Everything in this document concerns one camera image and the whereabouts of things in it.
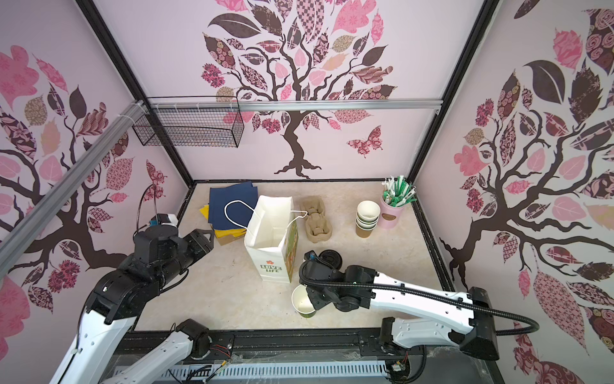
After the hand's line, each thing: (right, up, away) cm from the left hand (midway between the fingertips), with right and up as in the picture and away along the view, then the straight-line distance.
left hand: (210, 241), depth 65 cm
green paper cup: (+25, -22, +11) cm, 35 cm away
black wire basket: (-21, +44, +29) cm, 57 cm away
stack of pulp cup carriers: (+31, +1, +32) cm, 45 cm away
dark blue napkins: (+4, +10, +6) cm, 12 cm away
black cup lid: (+36, -8, +15) cm, 40 cm away
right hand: (+29, -16, +6) cm, 33 cm away
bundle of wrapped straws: (+63, +15, +29) cm, 71 cm away
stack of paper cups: (+50, +5, +23) cm, 55 cm away
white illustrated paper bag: (+12, -4, +30) cm, 33 cm away
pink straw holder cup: (+60, +5, +31) cm, 68 cm away
